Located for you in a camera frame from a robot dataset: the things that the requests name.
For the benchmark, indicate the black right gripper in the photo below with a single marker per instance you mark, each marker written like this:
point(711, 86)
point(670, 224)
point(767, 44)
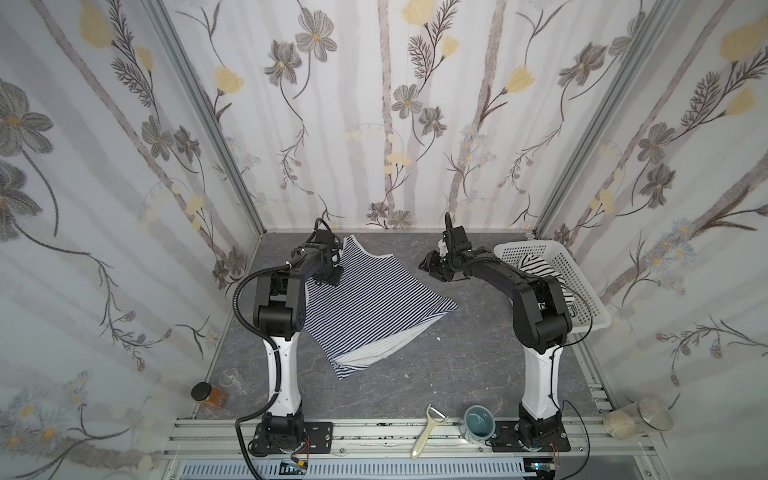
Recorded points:
point(435, 264)

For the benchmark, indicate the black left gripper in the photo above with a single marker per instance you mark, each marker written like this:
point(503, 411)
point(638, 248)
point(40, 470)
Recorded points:
point(330, 274)

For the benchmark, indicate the blue white striped tank top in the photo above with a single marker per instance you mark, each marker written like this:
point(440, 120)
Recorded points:
point(377, 308)

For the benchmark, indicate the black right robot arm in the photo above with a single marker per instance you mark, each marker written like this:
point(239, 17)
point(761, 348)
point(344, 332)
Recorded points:
point(541, 322)

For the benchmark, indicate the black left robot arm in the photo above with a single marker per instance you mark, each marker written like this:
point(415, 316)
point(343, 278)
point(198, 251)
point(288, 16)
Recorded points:
point(279, 316)

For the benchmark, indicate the black white striped tank top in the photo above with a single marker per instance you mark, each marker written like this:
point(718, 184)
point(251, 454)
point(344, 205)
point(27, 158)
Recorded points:
point(539, 267)

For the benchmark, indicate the white plastic laundry basket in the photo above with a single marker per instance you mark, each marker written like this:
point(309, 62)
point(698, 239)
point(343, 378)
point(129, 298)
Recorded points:
point(588, 309)

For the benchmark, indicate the cream vegetable peeler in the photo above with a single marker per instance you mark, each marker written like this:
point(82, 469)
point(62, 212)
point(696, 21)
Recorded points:
point(434, 418)

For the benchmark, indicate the teal ceramic mug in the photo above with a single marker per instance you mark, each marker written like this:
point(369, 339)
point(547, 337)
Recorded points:
point(477, 425)

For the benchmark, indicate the amber spice jar black lid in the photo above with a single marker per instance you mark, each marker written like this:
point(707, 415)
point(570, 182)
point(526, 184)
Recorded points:
point(209, 396)

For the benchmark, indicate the clear jar with metal lid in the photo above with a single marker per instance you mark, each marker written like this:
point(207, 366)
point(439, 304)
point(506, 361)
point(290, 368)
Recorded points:
point(638, 418)

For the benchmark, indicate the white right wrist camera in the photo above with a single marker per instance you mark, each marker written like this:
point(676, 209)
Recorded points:
point(443, 248)

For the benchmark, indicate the aluminium mounting rail frame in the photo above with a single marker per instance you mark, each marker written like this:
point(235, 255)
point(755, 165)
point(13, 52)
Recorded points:
point(381, 448)

